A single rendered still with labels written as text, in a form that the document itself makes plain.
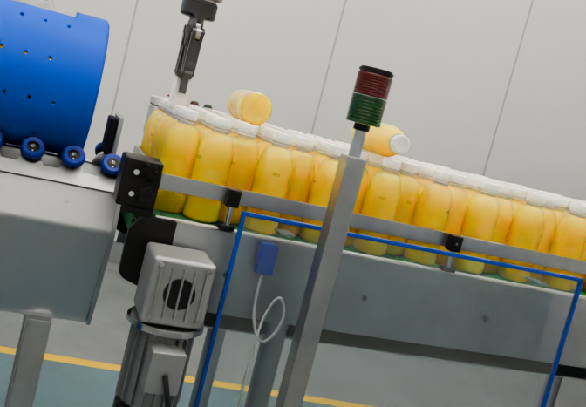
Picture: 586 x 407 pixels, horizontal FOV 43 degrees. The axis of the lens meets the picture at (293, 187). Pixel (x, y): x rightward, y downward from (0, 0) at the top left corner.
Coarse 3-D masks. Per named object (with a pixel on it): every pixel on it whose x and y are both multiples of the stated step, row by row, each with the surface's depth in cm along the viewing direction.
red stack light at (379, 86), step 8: (360, 72) 130; (368, 72) 129; (360, 80) 130; (368, 80) 129; (376, 80) 129; (384, 80) 129; (360, 88) 130; (368, 88) 129; (376, 88) 129; (384, 88) 129; (376, 96) 129; (384, 96) 130
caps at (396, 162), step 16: (272, 128) 173; (304, 144) 153; (320, 144) 159; (336, 144) 171; (384, 160) 157; (400, 160) 168; (416, 160) 189; (448, 176) 160; (464, 176) 166; (480, 176) 201; (496, 192) 165; (512, 192) 171; (528, 192) 181; (544, 192) 204; (576, 208) 173
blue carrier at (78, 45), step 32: (0, 0) 137; (0, 32) 133; (32, 32) 136; (64, 32) 138; (96, 32) 142; (0, 64) 133; (32, 64) 135; (64, 64) 137; (96, 64) 139; (0, 96) 134; (32, 96) 136; (64, 96) 137; (96, 96) 139; (0, 128) 139; (32, 128) 140; (64, 128) 140
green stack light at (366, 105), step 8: (352, 96) 131; (360, 96) 130; (368, 96) 129; (352, 104) 131; (360, 104) 129; (368, 104) 129; (376, 104) 129; (384, 104) 130; (352, 112) 130; (360, 112) 129; (368, 112) 129; (376, 112) 130; (384, 112) 132; (352, 120) 130; (360, 120) 130; (368, 120) 130; (376, 120) 130
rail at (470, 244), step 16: (176, 176) 140; (176, 192) 140; (192, 192) 141; (208, 192) 142; (224, 192) 143; (272, 208) 147; (288, 208) 148; (304, 208) 149; (320, 208) 150; (352, 224) 152; (368, 224) 154; (384, 224) 155; (400, 224) 156; (416, 240) 158; (432, 240) 159; (464, 240) 161; (480, 240) 163; (496, 256) 165; (512, 256) 166; (528, 256) 167; (544, 256) 169; (560, 256) 170; (576, 272) 172
